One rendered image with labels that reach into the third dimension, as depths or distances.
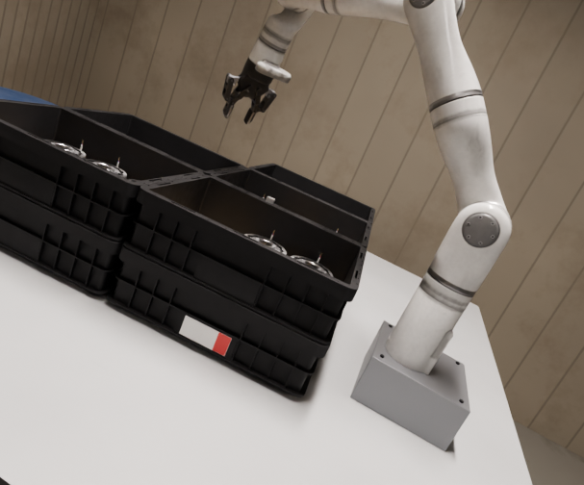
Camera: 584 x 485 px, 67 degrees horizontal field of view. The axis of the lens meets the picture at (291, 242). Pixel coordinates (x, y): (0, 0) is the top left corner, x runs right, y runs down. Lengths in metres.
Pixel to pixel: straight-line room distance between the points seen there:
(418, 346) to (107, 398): 0.53
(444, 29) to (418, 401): 0.65
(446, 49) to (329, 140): 1.90
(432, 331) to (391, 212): 1.86
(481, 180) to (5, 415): 0.79
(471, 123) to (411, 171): 1.83
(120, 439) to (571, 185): 2.47
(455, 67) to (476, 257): 0.32
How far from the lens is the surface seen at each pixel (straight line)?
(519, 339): 2.86
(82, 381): 0.70
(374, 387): 0.87
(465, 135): 0.83
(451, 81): 0.84
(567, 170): 2.72
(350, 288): 0.70
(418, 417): 0.89
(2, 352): 0.73
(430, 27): 0.88
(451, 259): 0.82
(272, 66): 1.08
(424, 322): 0.84
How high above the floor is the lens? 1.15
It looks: 16 degrees down
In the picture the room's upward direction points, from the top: 23 degrees clockwise
